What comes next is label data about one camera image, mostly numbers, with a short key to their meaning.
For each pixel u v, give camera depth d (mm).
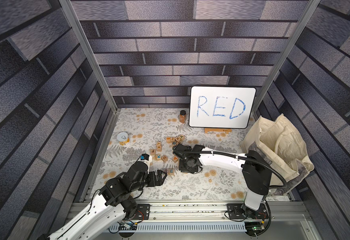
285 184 408
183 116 1065
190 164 621
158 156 912
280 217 730
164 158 898
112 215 588
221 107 965
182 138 1004
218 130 1050
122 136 970
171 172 855
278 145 815
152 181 629
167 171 852
